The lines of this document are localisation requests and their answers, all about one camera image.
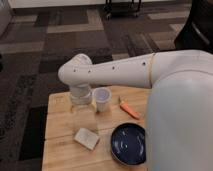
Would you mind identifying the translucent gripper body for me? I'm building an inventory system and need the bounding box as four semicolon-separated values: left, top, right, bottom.
70;93;97;113

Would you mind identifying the orange pepper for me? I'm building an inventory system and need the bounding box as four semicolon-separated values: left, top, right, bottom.
119;98;140;120

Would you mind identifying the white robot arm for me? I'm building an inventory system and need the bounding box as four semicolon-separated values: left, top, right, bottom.
58;50;213;171

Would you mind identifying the white plastic cup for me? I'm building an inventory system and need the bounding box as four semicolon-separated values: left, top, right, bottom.
93;87;111;112

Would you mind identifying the white sponge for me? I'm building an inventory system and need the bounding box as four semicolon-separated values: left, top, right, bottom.
74;128;100;150

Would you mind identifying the dark blue bowl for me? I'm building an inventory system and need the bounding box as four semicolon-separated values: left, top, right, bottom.
110;123;146;166

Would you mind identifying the black rolling cart base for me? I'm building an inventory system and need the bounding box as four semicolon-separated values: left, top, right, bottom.
103;0;142;20

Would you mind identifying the black office chair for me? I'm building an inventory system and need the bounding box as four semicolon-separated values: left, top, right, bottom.
174;0;213;54

